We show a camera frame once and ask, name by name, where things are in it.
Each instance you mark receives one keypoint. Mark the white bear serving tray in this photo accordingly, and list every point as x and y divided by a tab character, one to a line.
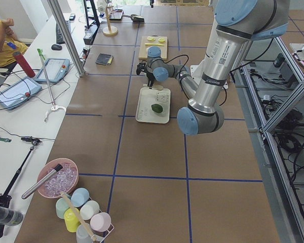
149	96

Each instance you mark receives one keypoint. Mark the folded grey yellow cloth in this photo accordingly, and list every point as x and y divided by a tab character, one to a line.
104	59

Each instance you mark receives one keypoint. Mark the blue teach pendant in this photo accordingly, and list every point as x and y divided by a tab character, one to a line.
18	93
56	69

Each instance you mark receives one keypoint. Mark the black keyboard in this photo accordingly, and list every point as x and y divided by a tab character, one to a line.
59	36

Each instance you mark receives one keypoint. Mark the near blue teach pendant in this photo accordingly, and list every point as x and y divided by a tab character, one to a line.
18	93

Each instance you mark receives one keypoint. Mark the pink ice bowl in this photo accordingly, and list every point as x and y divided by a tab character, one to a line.
65	180

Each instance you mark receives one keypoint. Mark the metal rod in ice bowl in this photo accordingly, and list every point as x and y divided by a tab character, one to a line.
36	186

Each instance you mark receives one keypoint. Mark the yellow cup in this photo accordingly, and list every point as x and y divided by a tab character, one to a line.
71	221

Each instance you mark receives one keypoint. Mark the grey cup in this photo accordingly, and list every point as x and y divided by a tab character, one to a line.
82	235

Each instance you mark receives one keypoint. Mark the yellow plastic knife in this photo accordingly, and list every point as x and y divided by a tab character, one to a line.
153	44

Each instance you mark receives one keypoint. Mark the blue cup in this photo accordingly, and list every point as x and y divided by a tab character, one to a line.
80	197

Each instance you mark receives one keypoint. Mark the wooden mug tree stand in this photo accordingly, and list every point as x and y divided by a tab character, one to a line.
109	30

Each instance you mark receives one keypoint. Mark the metal scoop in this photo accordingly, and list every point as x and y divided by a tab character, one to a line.
135	18

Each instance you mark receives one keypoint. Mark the black computer mouse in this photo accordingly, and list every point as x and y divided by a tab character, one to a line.
56	47

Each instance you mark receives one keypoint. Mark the green avocado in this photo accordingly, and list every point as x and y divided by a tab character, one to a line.
157	108

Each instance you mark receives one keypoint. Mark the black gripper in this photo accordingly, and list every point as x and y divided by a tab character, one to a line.
150	76

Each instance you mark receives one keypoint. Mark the far blue teach pendant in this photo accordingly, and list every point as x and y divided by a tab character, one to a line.
56	69

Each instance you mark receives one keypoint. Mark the black glass rack tray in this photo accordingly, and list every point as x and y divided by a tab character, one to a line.
116	15

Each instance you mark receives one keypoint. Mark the red bottle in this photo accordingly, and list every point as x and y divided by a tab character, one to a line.
23	64

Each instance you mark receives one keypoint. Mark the grabber stick with claw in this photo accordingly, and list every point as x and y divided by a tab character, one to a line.
54	106

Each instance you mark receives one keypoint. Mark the pink cup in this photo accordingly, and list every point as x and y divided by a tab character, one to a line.
100	222

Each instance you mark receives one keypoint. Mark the person in yellow shirt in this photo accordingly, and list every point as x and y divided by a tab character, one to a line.
9	43

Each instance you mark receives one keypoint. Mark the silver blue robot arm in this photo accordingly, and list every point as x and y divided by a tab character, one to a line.
235	22

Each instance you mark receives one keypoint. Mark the black tripod stick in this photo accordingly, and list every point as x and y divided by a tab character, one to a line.
8	216

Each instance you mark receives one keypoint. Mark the white cup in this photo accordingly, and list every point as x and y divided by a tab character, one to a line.
89	209

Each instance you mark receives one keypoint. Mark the lone lemon slice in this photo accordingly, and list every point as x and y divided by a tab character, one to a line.
150	38

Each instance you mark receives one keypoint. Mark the aluminium frame post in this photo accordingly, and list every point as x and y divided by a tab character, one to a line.
59	17

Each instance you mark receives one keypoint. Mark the green cup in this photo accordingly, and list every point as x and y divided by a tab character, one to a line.
61	206

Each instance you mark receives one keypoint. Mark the wooden cutting board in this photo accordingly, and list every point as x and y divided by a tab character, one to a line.
153	51

